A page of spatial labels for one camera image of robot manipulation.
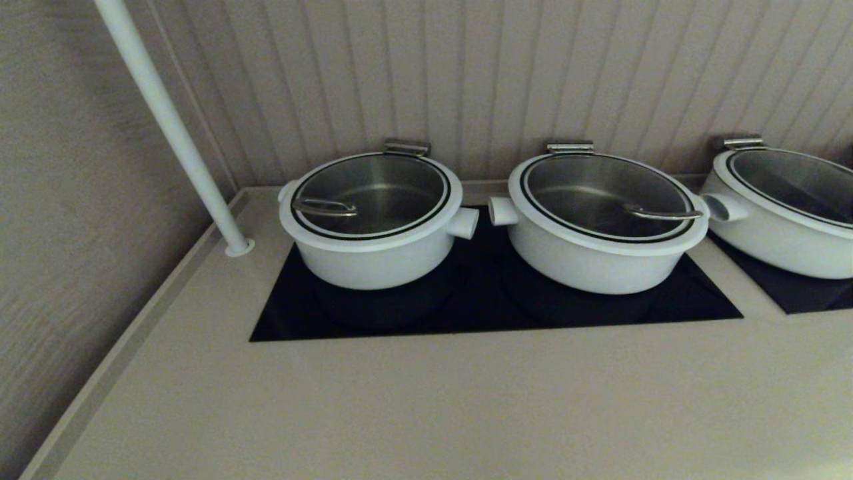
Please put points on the small black glass hob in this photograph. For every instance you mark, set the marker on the small black glass hob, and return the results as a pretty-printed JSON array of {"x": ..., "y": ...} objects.
[{"x": 800, "y": 293}]

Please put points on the white round pot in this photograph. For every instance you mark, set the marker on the white round pot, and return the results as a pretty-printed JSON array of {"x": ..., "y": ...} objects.
[
  {"x": 373, "y": 266},
  {"x": 773, "y": 246},
  {"x": 586, "y": 270}
]

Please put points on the white support pole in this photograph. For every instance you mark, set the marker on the white support pole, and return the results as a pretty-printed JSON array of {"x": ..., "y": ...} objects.
[{"x": 166, "y": 113}]

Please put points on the wide black glass hob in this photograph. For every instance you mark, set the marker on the wide black glass hob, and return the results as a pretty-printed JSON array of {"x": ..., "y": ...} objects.
[{"x": 466, "y": 306}]

